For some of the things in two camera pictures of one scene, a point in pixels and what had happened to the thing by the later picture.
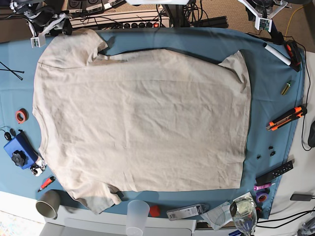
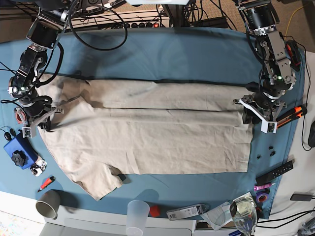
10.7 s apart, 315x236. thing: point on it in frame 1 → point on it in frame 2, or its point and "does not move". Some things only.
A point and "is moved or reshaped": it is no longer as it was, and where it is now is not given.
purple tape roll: [262, 197] does not move
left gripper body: [267, 9] → [266, 110]
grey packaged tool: [188, 211] does not move
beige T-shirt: [109, 124] is moved or reshaped
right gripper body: [45, 16] → [35, 112]
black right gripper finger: [67, 27] → [43, 125]
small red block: [154, 211] does not move
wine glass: [243, 211] does not move
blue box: [21, 142] does not move
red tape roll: [22, 115] does not move
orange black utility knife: [297, 112] does not move
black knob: [19, 158] does not move
